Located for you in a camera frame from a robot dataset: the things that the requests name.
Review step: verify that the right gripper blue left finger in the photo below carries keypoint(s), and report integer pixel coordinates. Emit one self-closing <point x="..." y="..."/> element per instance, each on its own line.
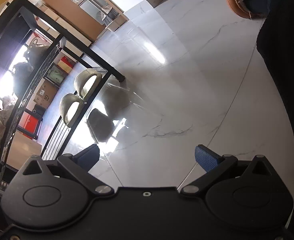
<point x="76" y="167"/>

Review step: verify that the green framed box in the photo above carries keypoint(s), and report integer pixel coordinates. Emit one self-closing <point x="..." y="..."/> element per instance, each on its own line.
<point x="55" y="75"/>

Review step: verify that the cardboard box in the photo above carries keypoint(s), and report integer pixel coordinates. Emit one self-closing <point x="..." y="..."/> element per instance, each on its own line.
<point x="45" y="94"/>

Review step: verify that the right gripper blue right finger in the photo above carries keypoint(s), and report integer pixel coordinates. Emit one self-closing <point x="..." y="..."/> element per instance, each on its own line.
<point x="216" y="167"/>

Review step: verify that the beige slipper inner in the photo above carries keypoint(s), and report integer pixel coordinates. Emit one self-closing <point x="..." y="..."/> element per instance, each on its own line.
<point x="70" y="107"/>

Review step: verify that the black metal shoe rack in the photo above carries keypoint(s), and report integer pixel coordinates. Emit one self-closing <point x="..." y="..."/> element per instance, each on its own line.
<point x="54" y="32"/>

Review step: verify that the red cabinet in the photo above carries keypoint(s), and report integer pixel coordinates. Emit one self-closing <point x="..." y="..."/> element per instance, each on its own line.
<point x="31" y="125"/>

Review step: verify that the beige slipper near rack post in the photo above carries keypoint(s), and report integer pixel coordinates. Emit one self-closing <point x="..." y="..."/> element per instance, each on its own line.
<point x="86" y="82"/>

